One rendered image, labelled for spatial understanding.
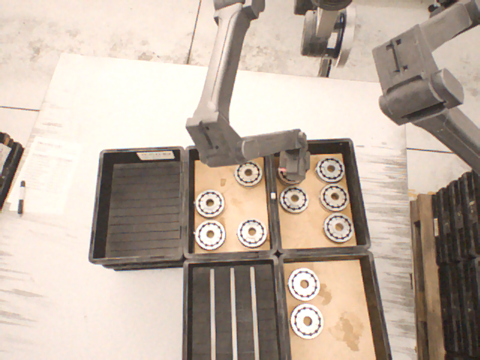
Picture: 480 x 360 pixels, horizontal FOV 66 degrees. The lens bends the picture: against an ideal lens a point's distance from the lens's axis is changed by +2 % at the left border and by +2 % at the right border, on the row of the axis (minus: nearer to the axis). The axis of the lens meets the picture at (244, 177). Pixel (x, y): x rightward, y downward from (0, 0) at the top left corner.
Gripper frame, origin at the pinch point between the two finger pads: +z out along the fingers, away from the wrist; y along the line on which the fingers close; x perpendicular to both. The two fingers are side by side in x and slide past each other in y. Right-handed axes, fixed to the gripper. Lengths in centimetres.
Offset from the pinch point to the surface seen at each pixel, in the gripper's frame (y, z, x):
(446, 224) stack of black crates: 83, 59, -1
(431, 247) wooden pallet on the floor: 82, 73, -10
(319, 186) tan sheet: 10.4, 4.1, -4.5
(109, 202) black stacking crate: -65, 3, -16
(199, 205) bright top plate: -32.3, 0.9, -15.3
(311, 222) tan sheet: 7.7, 4.0, -18.3
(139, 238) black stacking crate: -53, 4, -28
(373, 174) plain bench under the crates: 34.8, 17.4, 6.9
